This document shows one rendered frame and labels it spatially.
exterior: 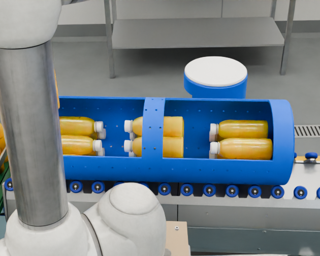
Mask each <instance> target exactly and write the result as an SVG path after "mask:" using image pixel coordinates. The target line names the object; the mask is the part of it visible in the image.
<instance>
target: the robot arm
mask: <svg viewBox="0 0 320 256"><path fill-rule="evenodd" d="M84 1H89V0H0V117H1V123H2V126H3V131H4V137H5V143H6V149H7V155H8V160H9V166H10V172H11V178H12V184H13V190H14V196H15V202H16V208H17V209H16V210H15V211H14V212H13V213H12V215H11V216H10V217H9V219H8V221H7V225H6V232H5V237H4V238H2V239H0V256H171V251H170V250H169V249H167V248H165V247H166V235H167V226H166V218H165V213H164V210H163V208H162V206H161V204H160V203H159V201H158V199H157V198H156V196H155V195H154V193H153V192H152V191H151V190H150V189H149V188H147V187H146V186H144V185H141V184H138V183H123V184H119V185H116V186H114V187H113V188H111V189H110V190H108V191H107V192H106V193H105V194H104V195H102V197H101V198H100V200H99V202H97V203H96V204H95V205H93V206H92V207H90V208H89V209H88V210H86V211H85V212H83V213H82V214H80V212H79V210H78V209H77V208H76V207H75V206H74V205H73V204H71V203H70V202H68V197H67V187H66V178H65V168H64V162H63V152H62V142H61V132H60V123H59V112H58V103H57V93H56V83H55V73H54V63H53V53H52V44H51V38H52V37H53V35H54V33H55V31H56V29H57V25H58V20H59V16H60V13H61V6H63V5H69V4H75V3H80V2H84Z"/></svg>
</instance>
